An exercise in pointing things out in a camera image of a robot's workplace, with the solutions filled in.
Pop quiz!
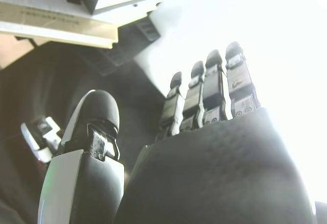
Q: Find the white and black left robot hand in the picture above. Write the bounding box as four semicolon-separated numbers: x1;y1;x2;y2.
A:
37;41;316;224

